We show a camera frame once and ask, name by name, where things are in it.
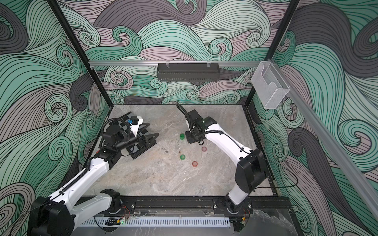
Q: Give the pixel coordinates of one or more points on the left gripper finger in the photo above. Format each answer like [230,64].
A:
[148,140]
[143,127]

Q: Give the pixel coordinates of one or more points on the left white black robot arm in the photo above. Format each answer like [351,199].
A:
[60,214]

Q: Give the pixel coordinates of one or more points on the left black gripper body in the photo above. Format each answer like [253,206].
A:
[139,141]

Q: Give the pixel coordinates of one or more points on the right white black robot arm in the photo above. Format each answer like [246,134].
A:
[251,165]

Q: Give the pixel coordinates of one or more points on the black wall tray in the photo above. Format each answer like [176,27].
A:
[188,72]

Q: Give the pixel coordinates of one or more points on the white slotted cable duct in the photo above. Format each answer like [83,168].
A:
[212,222]

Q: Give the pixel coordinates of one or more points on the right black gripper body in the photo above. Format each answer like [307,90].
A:
[192,137]

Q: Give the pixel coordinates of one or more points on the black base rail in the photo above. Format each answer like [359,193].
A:
[212,203]

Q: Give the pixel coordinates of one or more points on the clear plastic wall holder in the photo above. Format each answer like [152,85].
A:
[269,84]

